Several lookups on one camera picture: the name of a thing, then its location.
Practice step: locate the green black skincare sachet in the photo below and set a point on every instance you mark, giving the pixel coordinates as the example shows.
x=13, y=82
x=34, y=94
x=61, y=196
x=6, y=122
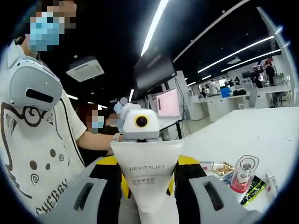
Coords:
x=255, y=191

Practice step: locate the row of white counters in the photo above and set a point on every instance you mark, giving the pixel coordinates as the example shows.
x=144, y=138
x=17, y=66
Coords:
x=233, y=105

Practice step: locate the ceiling air conditioner unit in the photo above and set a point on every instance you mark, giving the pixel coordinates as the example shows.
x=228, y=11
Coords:
x=85, y=68

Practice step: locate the small white skincare pump bottle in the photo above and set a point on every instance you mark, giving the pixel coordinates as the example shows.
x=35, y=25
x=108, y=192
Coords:
x=210, y=166
x=272, y=185

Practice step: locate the clear cap red collar skincare bottle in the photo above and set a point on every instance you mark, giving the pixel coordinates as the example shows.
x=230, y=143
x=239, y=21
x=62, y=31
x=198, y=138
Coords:
x=243, y=177

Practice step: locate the white wristband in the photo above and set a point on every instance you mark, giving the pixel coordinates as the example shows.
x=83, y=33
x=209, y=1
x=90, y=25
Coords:
x=118, y=137

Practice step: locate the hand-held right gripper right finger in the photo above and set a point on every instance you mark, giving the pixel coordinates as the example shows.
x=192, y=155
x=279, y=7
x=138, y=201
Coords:
x=191, y=191

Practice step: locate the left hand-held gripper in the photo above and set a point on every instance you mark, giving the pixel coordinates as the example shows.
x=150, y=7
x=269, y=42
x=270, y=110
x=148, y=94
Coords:
x=149, y=128

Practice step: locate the hanging black display screen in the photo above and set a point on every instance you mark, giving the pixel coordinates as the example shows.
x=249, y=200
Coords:
x=154, y=70

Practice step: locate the white skincare tube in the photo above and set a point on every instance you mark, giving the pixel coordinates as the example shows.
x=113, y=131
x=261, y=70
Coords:
x=149, y=158

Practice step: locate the blue box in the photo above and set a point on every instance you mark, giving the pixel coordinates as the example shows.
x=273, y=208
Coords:
x=225, y=92

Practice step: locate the person in white shirt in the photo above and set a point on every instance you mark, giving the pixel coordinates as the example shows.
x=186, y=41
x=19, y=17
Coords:
x=35, y=149

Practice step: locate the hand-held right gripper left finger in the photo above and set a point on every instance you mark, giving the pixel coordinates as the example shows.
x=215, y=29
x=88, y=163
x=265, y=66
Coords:
x=105, y=191

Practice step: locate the long ceiling light strip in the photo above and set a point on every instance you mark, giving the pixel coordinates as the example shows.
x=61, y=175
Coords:
x=236, y=54
x=251, y=60
x=154, y=25

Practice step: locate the white standing desk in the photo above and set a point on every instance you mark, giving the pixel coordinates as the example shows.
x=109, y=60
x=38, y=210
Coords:
x=171, y=123

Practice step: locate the gold skincare sachet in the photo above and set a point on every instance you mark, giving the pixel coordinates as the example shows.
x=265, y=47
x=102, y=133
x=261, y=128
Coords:
x=224, y=169

